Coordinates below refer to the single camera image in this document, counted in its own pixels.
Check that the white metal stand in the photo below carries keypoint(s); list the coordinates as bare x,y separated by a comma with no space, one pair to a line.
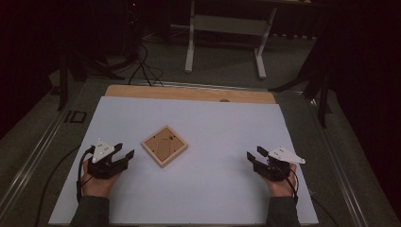
227,25

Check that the wooden picture frame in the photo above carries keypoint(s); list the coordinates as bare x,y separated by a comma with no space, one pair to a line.
164,146

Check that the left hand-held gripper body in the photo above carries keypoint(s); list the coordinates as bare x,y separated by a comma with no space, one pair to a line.
102,150

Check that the wooden table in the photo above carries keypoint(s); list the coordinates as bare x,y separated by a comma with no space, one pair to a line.
189,93

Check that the white board sheet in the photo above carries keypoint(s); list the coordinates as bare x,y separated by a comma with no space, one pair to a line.
205,126

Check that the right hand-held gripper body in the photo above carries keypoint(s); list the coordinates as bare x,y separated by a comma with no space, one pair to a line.
285,156

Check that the black tripod stand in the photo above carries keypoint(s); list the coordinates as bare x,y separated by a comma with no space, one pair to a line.
322,94

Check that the person's right hand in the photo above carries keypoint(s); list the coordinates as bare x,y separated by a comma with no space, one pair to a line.
282,188

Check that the aluminium floor rail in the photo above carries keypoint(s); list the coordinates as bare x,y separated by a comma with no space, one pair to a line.
339,164
28,160

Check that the person's left hand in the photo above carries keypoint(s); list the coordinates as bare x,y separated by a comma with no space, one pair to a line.
97,187

